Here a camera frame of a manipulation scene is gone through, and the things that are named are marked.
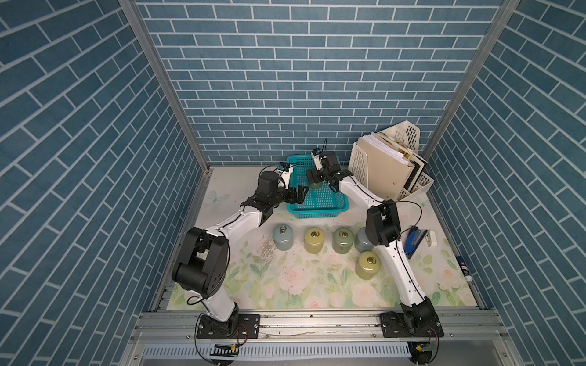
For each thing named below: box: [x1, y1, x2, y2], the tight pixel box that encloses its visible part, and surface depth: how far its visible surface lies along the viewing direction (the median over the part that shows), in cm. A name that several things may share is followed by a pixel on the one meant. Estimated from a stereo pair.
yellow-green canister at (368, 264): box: [355, 250, 382, 281], surface depth 82 cm
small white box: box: [425, 229, 438, 248], surface depth 94 cm
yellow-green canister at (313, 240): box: [303, 227, 326, 255], surface depth 88 cm
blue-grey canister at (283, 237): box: [273, 224, 294, 251], surface depth 89 cm
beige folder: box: [357, 138, 415, 201], surface depth 88 cm
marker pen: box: [455, 255, 474, 283], surface depth 91 cm
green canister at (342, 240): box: [331, 227, 355, 254], surface depth 88 cm
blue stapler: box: [403, 225, 428, 260], surface depth 95 cm
